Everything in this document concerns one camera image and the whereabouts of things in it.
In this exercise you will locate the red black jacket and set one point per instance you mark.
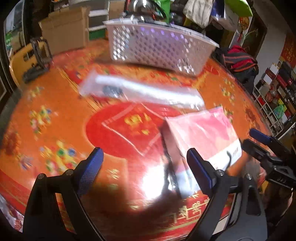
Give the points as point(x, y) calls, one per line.
point(241, 65)

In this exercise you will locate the clear plastic bag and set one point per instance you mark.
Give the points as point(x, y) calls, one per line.
point(117, 87)

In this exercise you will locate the white blue hanging bag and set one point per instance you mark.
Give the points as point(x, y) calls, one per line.
point(224, 16)

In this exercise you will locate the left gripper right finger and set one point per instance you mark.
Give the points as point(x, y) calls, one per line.
point(249, 216)

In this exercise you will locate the wooden chair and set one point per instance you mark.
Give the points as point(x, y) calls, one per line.
point(20, 63)

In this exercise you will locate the shelf with boxes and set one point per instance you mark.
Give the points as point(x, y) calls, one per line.
point(274, 94)

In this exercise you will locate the white perforated plastic basket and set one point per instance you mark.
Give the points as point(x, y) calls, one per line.
point(188, 56)

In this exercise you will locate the lime green bag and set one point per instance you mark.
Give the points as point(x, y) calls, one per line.
point(240, 7)

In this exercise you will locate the cardboard box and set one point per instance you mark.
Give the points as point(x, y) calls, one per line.
point(66, 29)

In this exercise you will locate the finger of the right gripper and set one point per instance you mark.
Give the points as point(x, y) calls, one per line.
point(274, 144)
point(277, 171)

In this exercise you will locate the green shopping bag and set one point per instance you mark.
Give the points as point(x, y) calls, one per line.
point(165, 6)

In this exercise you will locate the beige tote bag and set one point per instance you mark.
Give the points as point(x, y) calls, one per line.
point(198, 11)

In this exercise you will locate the grey drawer tower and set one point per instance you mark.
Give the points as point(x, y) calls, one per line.
point(99, 12)

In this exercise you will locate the purple tissue pack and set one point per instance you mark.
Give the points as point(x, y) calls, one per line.
point(158, 34)

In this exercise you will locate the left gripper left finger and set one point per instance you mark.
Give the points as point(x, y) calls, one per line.
point(43, 220)

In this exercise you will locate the steel kettle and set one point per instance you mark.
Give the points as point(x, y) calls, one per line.
point(142, 10)

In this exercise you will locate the floral red tablecloth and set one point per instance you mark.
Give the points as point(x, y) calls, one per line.
point(52, 128)

